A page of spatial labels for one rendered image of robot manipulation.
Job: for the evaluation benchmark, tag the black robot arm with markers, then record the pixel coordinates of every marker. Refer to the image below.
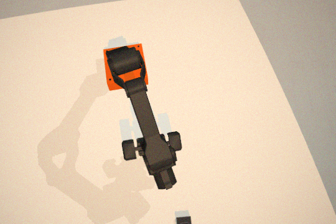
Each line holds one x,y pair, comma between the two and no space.
159,157

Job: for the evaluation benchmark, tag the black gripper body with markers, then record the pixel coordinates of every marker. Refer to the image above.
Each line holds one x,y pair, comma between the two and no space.
129,149

